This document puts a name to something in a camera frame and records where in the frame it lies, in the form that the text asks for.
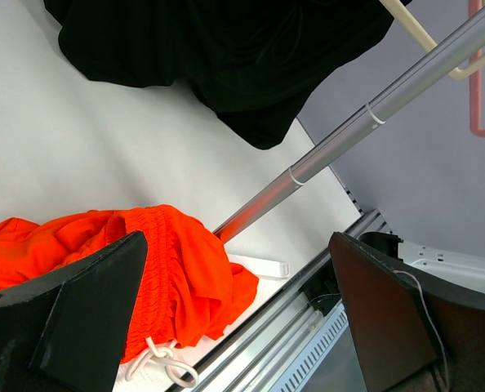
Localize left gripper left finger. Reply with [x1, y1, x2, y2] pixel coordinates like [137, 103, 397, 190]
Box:
[0, 231, 148, 391]

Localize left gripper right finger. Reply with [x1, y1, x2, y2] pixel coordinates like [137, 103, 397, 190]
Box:
[329, 233, 485, 391]

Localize orange shorts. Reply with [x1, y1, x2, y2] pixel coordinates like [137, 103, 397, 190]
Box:
[0, 205, 259, 371]

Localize cream hanger of patterned shorts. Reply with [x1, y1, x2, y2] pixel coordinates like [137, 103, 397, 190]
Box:
[380, 0, 485, 80]

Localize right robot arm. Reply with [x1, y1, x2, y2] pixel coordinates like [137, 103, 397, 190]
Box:
[359, 232, 485, 288]

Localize black shorts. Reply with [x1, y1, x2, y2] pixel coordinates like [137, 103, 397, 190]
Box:
[44, 0, 394, 150]

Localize grey clothes rack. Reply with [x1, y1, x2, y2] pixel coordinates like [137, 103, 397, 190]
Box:
[214, 5, 485, 243]

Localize white slotted cable duct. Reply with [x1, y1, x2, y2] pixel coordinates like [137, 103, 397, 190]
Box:
[265, 302, 349, 392]

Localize aluminium mounting rail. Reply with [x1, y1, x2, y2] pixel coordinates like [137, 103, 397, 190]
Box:
[185, 208, 393, 392]

